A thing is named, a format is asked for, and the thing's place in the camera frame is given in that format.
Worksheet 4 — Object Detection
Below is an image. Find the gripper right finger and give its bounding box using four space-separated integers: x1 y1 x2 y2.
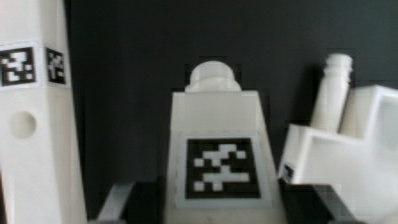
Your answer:
280 181 369 224

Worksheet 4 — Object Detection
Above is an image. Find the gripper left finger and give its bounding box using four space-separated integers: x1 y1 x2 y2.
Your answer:
88 178 166 224

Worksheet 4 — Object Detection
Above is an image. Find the white chair leg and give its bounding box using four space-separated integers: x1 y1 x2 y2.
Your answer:
164 61 287 224

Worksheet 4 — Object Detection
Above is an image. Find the white chair seat part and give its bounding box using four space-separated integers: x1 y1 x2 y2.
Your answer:
280 53 398 224

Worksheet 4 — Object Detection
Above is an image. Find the white chair backrest frame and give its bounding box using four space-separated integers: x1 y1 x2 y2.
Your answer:
0 0 88 224

